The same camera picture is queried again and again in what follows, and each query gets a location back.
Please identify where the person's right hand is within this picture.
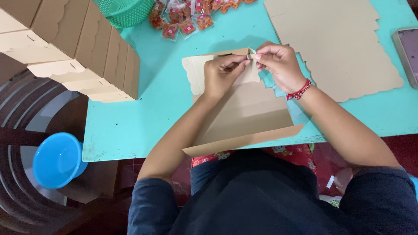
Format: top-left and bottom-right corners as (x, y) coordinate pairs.
(254, 41), (308, 96)

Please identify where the person's left hand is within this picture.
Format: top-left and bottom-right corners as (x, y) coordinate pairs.
(203, 54), (252, 100)

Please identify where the half-folded brown cardboard box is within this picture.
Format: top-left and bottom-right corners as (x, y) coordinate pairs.
(181, 47), (306, 158)

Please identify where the stack of flat cardboard sheets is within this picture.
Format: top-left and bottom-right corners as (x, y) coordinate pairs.
(264, 0), (405, 103)

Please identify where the pile of orange snack packets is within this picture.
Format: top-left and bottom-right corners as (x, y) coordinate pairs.
(148, 0), (258, 42)

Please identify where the folded brown cardboard box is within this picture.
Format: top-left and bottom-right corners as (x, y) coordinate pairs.
(0, 0), (43, 34)
(61, 26), (130, 96)
(88, 46), (141, 104)
(27, 3), (112, 83)
(0, 0), (91, 64)

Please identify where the person's red floral garment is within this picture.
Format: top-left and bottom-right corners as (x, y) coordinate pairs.
(191, 144), (318, 174)

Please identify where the green plastic basket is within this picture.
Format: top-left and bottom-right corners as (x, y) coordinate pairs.
(93, 0), (157, 29)

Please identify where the phone in clear case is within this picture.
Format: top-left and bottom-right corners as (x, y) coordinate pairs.
(392, 27), (418, 90)

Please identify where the person's dark blue shirt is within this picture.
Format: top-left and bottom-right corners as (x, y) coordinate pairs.
(127, 148), (418, 235)

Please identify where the brown cardboard piece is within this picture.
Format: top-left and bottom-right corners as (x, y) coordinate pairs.
(57, 159), (119, 204)

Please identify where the blue plastic bowl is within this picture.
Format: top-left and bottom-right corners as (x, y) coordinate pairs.
(32, 132), (89, 190)

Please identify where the red string bracelet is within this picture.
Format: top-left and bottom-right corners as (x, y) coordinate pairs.
(286, 78), (313, 101)

